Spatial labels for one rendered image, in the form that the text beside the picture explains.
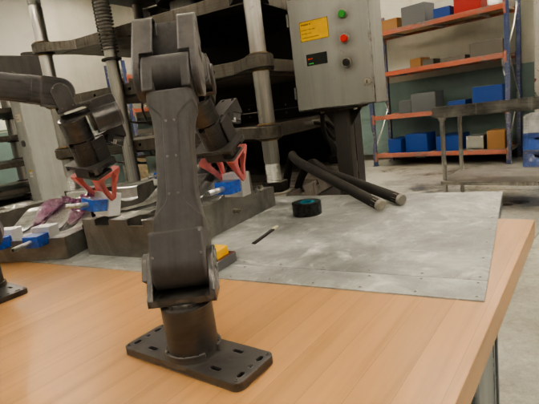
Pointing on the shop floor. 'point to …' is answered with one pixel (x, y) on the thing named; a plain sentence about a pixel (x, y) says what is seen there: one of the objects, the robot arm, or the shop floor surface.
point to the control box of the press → (338, 66)
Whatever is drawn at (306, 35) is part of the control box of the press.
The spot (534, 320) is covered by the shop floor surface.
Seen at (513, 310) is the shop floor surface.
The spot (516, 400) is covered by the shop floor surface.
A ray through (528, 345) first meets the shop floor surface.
